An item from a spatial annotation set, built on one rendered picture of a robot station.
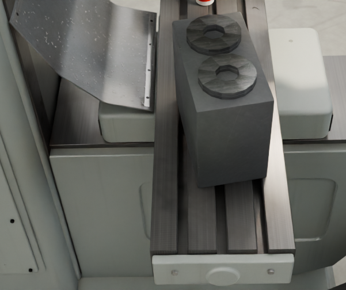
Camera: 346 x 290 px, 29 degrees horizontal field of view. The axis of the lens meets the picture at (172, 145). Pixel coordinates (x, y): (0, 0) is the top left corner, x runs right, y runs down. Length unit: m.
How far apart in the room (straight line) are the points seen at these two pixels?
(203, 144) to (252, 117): 0.09
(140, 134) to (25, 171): 0.26
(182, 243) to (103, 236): 0.67
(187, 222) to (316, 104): 0.47
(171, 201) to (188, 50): 0.25
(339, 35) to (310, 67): 1.44
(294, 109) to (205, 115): 0.45
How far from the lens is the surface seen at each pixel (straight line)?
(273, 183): 1.14
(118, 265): 1.86
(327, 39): 2.91
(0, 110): 1.35
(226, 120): 1.01
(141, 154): 1.48
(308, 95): 1.44
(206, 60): 1.05
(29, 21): 1.30
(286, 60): 1.52
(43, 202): 1.57
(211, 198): 1.11
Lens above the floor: 1.85
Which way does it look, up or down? 49 degrees down
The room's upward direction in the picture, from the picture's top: 4 degrees counter-clockwise
